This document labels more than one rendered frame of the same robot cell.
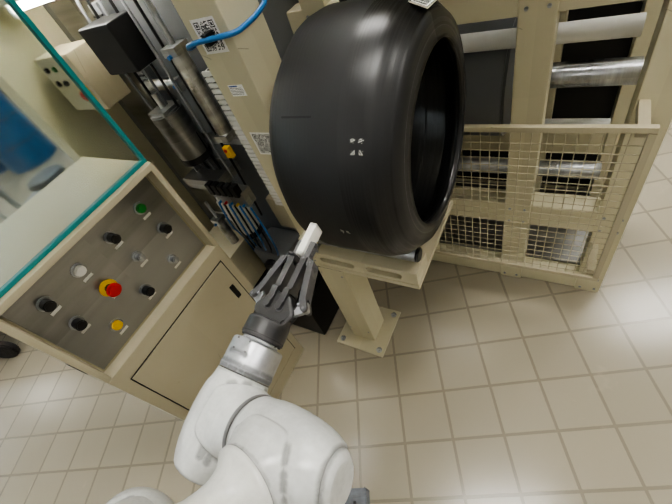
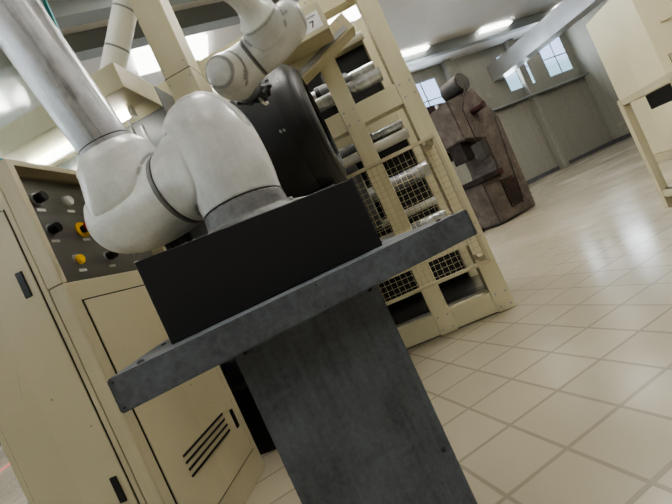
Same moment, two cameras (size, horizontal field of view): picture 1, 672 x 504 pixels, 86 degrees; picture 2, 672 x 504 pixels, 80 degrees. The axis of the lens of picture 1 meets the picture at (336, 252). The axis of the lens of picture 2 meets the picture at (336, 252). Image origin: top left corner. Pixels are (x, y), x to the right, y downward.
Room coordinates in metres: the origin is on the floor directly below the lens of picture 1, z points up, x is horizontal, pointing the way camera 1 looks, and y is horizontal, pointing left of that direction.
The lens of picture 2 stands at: (-0.61, 0.84, 0.67)
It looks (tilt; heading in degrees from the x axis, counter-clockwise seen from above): 0 degrees down; 324
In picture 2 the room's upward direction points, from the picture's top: 25 degrees counter-clockwise
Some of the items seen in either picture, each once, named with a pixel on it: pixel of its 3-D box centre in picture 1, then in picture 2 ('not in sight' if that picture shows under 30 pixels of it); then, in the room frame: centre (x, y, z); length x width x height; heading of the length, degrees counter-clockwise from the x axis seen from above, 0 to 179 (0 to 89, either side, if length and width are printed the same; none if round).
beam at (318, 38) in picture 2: not in sight; (274, 55); (0.98, -0.48, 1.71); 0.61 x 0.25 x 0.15; 45
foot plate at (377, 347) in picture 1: (368, 326); not in sight; (1.02, 0.01, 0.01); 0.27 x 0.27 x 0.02; 45
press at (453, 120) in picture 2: not in sight; (468, 154); (2.98, -4.90, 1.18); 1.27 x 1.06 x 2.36; 75
